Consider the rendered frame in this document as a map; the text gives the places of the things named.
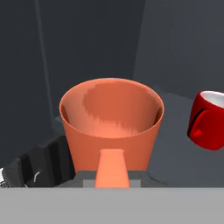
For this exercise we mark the dark grey cabinet door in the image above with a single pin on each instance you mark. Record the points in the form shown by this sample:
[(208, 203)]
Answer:
[(17, 73)]

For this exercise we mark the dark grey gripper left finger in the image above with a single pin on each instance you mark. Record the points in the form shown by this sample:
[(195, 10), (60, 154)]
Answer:
[(84, 178)]

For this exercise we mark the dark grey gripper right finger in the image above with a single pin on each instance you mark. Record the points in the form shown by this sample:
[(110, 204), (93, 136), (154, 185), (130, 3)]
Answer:
[(139, 178)]

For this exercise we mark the red mug white inside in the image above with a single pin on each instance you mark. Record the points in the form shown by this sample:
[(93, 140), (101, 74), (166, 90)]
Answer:
[(207, 128)]

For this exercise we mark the dark grey cabinet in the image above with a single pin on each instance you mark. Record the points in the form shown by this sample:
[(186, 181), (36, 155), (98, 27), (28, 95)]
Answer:
[(116, 38)]

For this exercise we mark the black boxy appliance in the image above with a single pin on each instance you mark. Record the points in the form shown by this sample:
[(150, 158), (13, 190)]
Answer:
[(40, 166)]

